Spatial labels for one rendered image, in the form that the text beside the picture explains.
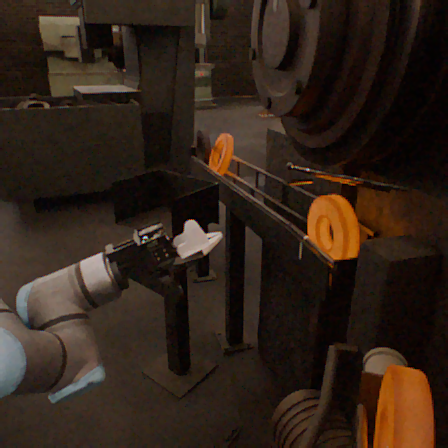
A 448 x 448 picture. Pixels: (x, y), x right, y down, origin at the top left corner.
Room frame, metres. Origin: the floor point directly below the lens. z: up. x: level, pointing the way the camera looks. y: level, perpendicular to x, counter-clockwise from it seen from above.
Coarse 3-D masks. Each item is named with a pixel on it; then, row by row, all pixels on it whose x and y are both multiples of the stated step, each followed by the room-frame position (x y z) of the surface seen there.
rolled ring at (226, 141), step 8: (224, 136) 1.65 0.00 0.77; (232, 136) 1.66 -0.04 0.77; (216, 144) 1.72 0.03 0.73; (224, 144) 1.62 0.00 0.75; (232, 144) 1.61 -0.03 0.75; (216, 152) 1.72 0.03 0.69; (224, 152) 1.58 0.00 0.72; (232, 152) 1.59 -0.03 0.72; (216, 160) 1.71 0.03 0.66; (224, 160) 1.57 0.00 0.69; (216, 168) 1.60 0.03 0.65; (224, 168) 1.57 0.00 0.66
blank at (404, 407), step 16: (400, 368) 0.33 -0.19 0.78; (384, 384) 0.35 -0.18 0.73; (400, 384) 0.30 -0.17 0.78; (416, 384) 0.30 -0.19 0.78; (384, 400) 0.33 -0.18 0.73; (400, 400) 0.28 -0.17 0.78; (416, 400) 0.28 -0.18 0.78; (384, 416) 0.33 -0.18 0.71; (400, 416) 0.27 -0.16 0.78; (416, 416) 0.27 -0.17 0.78; (432, 416) 0.27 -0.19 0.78; (384, 432) 0.33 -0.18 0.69; (400, 432) 0.26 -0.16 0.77; (416, 432) 0.26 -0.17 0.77; (432, 432) 0.26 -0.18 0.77
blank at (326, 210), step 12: (312, 204) 0.82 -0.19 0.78; (324, 204) 0.77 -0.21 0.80; (336, 204) 0.74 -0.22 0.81; (348, 204) 0.74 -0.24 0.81; (312, 216) 0.82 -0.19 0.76; (324, 216) 0.77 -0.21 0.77; (336, 216) 0.73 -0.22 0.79; (348, 216) 0.72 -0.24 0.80; (312, 228) 0.81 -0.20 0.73; (324, 228) 0.80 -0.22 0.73; (336, 228) 0.72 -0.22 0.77; (348, 228) 0.70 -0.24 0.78; (312, 240) 0.81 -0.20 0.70; (324, 240) 0.78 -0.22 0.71; (336, 240) 0.72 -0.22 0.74; (348, 240) 0.69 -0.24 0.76; (336, 252) 0.71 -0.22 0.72; (348, 252) 0.69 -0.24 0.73
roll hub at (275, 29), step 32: (256, 0) 0.88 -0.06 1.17; (288, 0) 0.73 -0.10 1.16; (320, 0) 0.64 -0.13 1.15; (256, 32) 0.88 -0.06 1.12; (288, 32) 0.72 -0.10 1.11; (320, 32) 0.64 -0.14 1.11; (256, 64) 0.87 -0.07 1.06; (288, 64) 0.74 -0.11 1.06; (320, 64) 0.65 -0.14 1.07; (288, 96) 0.72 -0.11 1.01; (320, 96) 0.69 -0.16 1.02
